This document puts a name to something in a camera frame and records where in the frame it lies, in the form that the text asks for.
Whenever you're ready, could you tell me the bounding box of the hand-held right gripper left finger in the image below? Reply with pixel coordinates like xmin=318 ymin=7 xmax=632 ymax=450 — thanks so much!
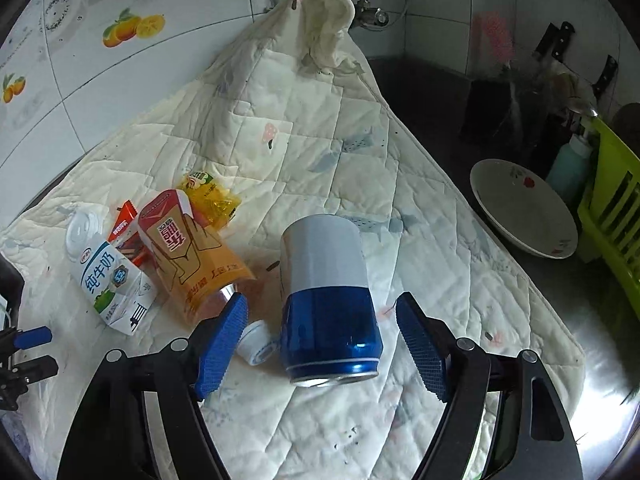
xmin=56 ymin=292 xmax=250 ymax=480

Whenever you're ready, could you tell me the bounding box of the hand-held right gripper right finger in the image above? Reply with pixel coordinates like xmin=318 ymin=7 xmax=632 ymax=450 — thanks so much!
xmin=395 ymin=292 xmax=585 ymax=480

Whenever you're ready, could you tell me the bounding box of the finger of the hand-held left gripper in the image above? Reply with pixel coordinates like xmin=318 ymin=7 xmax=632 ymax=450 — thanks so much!
xmin=0 ymin=326 xmax=52 ymax=356
xmin=0 ymin=355 xmax=59 ymax=412

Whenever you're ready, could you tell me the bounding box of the small white bottle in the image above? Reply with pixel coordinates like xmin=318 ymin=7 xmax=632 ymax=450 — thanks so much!
xmin=236 ymin=321 xmax=279 ymax=366

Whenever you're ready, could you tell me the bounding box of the orange red drink carton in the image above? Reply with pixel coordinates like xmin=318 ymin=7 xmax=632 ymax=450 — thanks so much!
xmin=137 ymin=189 xmax=257 ymax=325

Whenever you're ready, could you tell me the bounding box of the white plastic cup lid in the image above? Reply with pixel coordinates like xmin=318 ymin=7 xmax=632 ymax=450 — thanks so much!
xmin=66 ymin=209 xmax=103 ymax=266

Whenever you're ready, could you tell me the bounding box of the white green milk carton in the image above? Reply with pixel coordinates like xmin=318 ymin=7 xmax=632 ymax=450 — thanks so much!
xmin=80 ymin=240 xmax=157 ymax=335

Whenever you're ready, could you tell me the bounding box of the blue white can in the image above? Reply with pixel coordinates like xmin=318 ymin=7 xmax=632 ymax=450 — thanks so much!
xmin=279 ymin=214 xmax=385 ymax=387

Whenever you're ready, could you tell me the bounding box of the red snack wrapper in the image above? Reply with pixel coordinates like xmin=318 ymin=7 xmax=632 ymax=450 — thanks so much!
xmin=107 ymin=200 xmax=151 ymax=267

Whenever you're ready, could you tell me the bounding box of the yellow wrapper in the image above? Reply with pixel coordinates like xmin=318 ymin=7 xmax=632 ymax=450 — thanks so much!
xmin=180 ymin=171 xmax=242 ymax=226

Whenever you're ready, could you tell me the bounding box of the white plate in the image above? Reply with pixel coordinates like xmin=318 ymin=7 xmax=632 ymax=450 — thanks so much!
xmin=470 ymin=158 xmax=579 ymax=260

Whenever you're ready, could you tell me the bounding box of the teal soap bottle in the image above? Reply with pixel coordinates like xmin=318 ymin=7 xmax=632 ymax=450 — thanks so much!
xmin=545 ymin=119 xmax=596 ymax=206

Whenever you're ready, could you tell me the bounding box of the cream quilted blanket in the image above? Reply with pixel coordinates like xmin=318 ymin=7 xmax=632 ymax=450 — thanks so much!
xmin=0 ymin=0 xmax=587 ymax=480

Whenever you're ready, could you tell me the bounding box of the lime green dish rack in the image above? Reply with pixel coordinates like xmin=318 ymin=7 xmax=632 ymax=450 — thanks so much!
xmin=577 ymin=116 xmax=640 ymax=295

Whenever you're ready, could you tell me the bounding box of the clear utensil jar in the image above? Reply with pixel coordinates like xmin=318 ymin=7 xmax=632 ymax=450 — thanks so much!
xmin=505 ymin=67 xmax=556 ymax=156

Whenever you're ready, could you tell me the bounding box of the black-handled knife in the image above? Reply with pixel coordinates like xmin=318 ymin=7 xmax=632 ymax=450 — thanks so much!
xmin=552 ymin=21 xmax=576 ymax=63
xmin=534 ymin=22 xmax=560 ymax=58
xmin=594 ymin=55 xmax=619 ymax=101

